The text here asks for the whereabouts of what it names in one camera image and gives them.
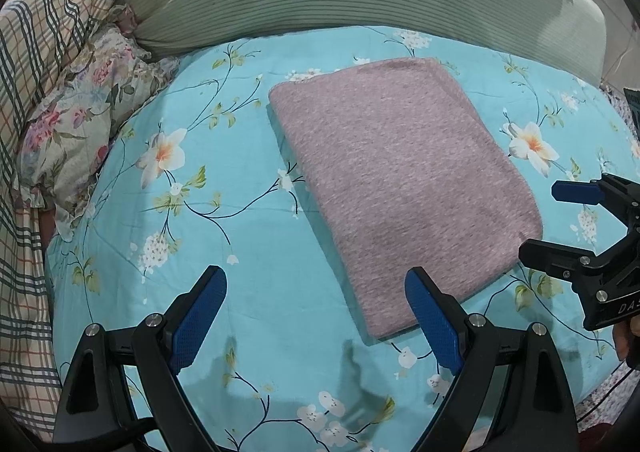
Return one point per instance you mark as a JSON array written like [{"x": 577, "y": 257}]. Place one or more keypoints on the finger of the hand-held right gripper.
[
  {"x": 575, "y": 192},
  {"x": 550, "y": 257}
]

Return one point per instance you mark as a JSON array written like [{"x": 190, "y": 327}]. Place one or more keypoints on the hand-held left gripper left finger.
[{"x": 200, "y": 317}]

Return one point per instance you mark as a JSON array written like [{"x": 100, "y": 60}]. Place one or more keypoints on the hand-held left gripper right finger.
[{"x": 432, "y": 317}]

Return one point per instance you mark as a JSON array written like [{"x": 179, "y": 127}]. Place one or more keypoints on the pink fuzzy sweater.
[{"x": 400, "y": 192}]

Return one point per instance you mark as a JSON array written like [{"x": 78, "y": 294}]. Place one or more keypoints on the person's right hand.
[{"x": 628, "y": 343}]

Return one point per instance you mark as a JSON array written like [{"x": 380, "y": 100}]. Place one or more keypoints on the turquoise floral bedsheet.
[{"x": 240, "y": 242}]

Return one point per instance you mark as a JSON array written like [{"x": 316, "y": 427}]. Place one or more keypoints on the floral ruffled pillow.
[{"x": 75, "y": 131}]

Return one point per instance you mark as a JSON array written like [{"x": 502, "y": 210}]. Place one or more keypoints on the plaid beige blanket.
[{"x": 35, "y": 56}]

